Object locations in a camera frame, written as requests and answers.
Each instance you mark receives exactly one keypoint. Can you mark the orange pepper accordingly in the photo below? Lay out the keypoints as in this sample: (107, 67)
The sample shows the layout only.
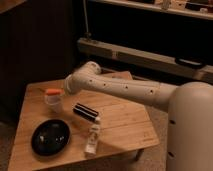
(51, 92)

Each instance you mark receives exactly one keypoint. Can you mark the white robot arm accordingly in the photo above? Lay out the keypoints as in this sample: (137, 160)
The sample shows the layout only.
(189, 107)

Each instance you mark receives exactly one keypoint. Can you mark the white ceramic cup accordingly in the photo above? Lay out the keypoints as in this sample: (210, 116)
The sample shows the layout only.
(54, 102)

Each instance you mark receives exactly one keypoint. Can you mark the wooden table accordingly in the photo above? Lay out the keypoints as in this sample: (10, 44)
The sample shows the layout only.
(125, 126)

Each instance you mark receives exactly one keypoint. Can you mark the white tube bottle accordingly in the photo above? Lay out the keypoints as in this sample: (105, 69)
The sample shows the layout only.
(92, 140)

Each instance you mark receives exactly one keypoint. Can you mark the metal pole stand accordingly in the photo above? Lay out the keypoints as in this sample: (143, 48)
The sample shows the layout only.
(87, 32)

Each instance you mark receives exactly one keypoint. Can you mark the long beige case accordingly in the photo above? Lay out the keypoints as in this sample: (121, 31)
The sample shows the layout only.
(144, 59)

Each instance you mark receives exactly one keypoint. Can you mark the black bowl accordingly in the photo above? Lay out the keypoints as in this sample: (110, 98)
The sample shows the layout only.
(50, 137)

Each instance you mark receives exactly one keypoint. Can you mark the wooden shelf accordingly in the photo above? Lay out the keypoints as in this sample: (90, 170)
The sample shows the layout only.
(164, 8)

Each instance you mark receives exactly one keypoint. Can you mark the black case handle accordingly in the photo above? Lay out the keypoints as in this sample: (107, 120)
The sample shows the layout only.
(190, 64)

